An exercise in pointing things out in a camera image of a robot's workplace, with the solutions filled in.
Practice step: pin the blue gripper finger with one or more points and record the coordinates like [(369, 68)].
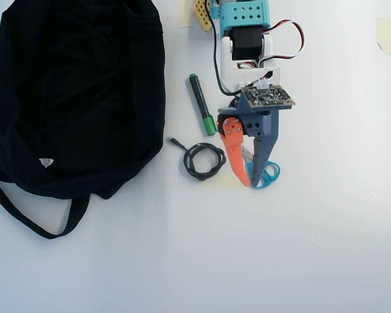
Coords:
[(262, 153)]

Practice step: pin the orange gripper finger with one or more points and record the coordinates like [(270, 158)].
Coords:
[(234, 143)]

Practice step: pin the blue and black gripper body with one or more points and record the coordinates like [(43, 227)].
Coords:
[(256, 126)]

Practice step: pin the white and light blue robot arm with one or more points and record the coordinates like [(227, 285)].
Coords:
[(226, 65)]

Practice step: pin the black fabric bag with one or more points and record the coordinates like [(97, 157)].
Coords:
[(68, 98)]

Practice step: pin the beige masking tape piece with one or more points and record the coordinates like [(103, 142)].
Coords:
[(221, 183), (386, 36), (185, 16)]

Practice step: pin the black marker with green cap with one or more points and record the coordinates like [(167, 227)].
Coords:
[(198, 98)]

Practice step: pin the bare camera circuit board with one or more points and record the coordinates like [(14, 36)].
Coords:
[(267, 96)]

